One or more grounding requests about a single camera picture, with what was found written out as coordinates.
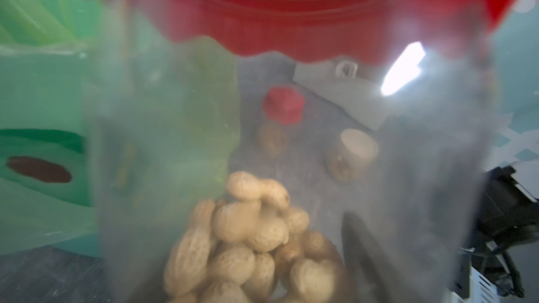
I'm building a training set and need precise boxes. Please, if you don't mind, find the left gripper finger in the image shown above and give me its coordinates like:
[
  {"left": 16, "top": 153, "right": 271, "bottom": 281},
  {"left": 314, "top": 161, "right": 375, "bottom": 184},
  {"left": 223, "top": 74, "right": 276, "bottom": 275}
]
[{"left": 341, "top": 211, "right": 425, "bottom": 303}]

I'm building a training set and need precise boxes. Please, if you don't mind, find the peanut jar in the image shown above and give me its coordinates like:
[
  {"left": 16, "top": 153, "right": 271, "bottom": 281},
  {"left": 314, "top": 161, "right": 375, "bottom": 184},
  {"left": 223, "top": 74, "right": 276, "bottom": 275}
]
[
  {"left": 88, "top": 0, "right": 514, "bottom": 302},
  {"left": 255, "top": 85, "right": 305, "bottom": 159}
]

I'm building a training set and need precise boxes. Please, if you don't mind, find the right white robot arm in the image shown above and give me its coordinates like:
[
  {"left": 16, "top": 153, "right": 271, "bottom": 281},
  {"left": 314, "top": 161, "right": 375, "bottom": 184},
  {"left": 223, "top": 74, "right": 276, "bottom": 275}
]
[{"left": 444, "top": 165, "right": 538, "bottom": 302}]

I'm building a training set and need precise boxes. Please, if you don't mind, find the beige lid jar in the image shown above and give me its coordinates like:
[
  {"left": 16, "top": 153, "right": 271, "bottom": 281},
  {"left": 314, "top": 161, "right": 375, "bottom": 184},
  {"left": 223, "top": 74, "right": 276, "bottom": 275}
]
[{"left": 325, "top": 128, "right": 379, "bottom": 184}]

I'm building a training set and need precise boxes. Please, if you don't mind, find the brown lid storage box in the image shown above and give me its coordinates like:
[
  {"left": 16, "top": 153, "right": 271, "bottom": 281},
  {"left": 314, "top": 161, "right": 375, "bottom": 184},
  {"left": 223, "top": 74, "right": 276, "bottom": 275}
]
[{"left": 293, "top": 58, "right": 390, "bottom": 131}]

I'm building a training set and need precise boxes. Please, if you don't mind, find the green bag trash bin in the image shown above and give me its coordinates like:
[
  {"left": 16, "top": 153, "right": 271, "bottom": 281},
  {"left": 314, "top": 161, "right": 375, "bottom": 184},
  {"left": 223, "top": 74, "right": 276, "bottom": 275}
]
[{"left": 1, "top": 0, "right": 239, "bottom": 257}]

